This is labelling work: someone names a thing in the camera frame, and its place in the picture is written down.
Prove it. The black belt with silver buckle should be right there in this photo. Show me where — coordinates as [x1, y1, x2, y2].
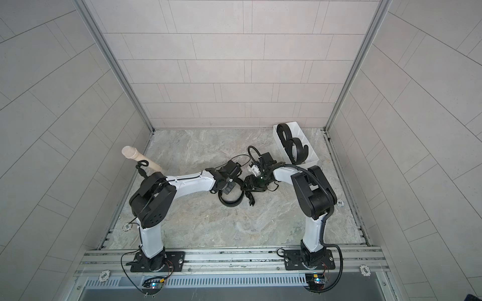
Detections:
[284, 137, 309, 165]

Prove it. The long black belt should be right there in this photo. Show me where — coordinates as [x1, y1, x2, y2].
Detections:
[276, 123, 292, 147]

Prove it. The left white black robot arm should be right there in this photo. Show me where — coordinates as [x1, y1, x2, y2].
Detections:
[129, 160, 242, 260]

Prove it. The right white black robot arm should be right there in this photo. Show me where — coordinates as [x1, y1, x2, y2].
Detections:
[241, 153, 337, 268]

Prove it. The white compartment storage box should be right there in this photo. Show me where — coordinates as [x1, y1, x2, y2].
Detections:
[272, 122, 320, 169]

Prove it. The black stand with beige roll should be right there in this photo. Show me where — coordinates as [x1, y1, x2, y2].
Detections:
[121, 145, 163, 179]

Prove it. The floor white round sticker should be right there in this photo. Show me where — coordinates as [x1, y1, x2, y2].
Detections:
[122, 222, 134, 232]

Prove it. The right green circuit board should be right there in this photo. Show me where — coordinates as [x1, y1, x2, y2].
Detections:
[305, 273, 327, 293]

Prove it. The green circuit board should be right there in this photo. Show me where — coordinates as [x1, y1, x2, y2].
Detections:
[305, 273, 327, 293]
[142, 277, 166, 295]

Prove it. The left green circuit board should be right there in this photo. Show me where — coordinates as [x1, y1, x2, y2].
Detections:
[142, 277, 166, 295]

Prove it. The right white round sticker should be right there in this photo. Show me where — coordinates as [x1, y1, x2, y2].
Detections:
[360, 265, 372, 277]

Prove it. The left white round sticker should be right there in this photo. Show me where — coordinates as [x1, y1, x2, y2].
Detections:
[99, 270, 110, 283]

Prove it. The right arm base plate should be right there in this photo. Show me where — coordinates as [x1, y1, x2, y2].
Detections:
[279, 248, 336, 270]

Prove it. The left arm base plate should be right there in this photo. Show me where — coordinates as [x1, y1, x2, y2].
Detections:
[126, 250, 186, 273]

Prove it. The aluminium front rail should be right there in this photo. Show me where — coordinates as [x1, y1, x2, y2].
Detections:
[74, 245, 389, 277]

